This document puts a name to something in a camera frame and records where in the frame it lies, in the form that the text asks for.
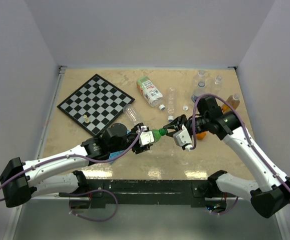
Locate green plastic bottle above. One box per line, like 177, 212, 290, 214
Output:
152, 128, 168, 143

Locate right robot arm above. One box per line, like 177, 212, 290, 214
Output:
164, 93, 290, 218

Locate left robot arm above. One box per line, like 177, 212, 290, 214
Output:
0, 123, 155, 208

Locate blue label water bottle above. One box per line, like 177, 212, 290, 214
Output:
191, 80, 205, 103

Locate orange tea bottle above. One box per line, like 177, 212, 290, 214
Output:
221, 93, 240, 113

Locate juice bottle with white label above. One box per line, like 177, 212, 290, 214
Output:
136, 76, 165, 111

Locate clear bottle back row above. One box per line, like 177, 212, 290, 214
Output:
192, 70, 206, 87

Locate orange plastic carrot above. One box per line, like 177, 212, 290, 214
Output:
196, 132, 206, 140

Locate blue studded baseplate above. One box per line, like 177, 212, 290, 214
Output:
109, 123, 130, 164

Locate cream chess piece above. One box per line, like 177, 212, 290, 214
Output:
83, 115, 90, 123

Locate black white chessboard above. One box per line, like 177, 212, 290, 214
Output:
57, 74, 135, 137

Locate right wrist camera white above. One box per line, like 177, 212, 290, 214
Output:
172, 125, 193, 152

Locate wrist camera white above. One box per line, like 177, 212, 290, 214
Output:
139, 126, 155, 147
172, 125, 193, 152

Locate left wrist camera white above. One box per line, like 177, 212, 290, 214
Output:
139, 126, 155, 147

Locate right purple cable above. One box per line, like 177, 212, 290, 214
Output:
186, 93, 290, 206

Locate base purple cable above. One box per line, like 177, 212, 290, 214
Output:
69, 188, 118, 222

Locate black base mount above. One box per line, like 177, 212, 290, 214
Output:
59, 179, 233, 209

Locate aluminium frame rail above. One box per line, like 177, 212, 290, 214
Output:
39, 65, 68, 141

